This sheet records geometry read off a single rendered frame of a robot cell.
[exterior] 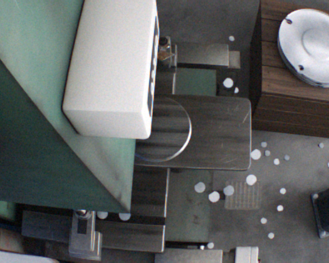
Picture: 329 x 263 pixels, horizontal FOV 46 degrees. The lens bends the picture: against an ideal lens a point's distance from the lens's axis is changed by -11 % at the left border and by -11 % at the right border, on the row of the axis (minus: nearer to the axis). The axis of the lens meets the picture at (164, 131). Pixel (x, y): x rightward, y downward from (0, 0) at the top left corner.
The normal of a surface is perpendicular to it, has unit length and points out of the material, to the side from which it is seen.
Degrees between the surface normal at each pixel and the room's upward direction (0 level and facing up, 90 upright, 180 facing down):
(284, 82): 0
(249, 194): 0
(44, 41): 90
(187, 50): 0
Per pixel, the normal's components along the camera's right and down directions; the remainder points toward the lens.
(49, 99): 1.00, 0.05
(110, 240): -0.04, -0.33
